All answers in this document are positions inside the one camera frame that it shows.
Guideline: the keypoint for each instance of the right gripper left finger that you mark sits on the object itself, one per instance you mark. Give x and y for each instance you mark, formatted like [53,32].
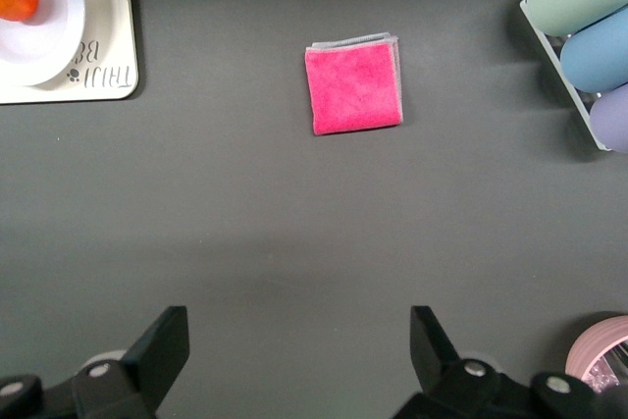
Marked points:
[157,350]

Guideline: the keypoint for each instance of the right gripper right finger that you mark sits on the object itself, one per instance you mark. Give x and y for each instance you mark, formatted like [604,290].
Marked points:
[436,355]

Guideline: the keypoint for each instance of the white round plate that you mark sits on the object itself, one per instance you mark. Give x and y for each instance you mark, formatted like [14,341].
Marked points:
[49,46]

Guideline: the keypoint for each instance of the pink ribbed bowl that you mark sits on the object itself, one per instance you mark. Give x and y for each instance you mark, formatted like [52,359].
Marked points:
[589,345]

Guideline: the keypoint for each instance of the pink folded cloth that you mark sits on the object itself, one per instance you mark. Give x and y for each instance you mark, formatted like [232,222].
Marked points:
[355,88]

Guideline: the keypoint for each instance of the purple cup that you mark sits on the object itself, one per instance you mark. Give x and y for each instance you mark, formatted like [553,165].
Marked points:
[613,120]

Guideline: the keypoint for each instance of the cream tray with bear print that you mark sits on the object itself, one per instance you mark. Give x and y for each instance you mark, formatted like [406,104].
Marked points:
[110,21]

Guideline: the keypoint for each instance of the blue cup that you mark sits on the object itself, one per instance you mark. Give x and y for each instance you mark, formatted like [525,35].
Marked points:
[596,56]

